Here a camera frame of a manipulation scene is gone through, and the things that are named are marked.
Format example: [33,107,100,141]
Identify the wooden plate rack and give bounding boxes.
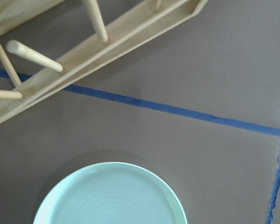
[0,0,207,124]

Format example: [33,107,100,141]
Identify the mint green plate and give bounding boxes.
[33,162,187,224]

